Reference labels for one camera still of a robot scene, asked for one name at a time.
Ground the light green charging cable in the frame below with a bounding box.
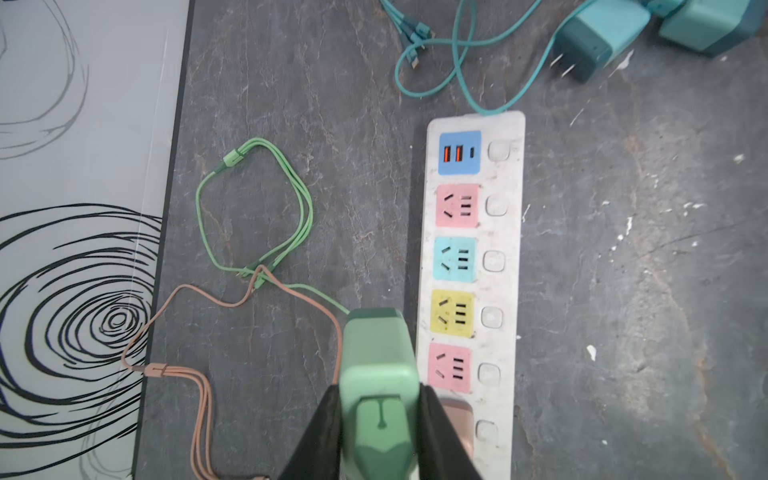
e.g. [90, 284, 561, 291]
[195, 137, 350, 316]

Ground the light teal charger plug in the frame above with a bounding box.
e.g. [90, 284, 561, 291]
[659, 0, 767, 57]

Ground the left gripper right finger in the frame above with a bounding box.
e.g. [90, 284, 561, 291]
[416, 384, 481, 480]

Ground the pink charger plug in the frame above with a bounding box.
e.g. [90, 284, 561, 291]
[441, 398, 475, 459]

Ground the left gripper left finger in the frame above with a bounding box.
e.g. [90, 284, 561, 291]
[278, 385, 342, 480]

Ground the white multicolour power strip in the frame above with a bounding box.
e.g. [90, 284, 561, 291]
[416, 111, 526, 479]

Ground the light green charger plug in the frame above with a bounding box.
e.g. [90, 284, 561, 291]
[339, 308, 420, 479]

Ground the pink charging cable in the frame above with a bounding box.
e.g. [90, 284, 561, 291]
[121, 265, 344, 480]

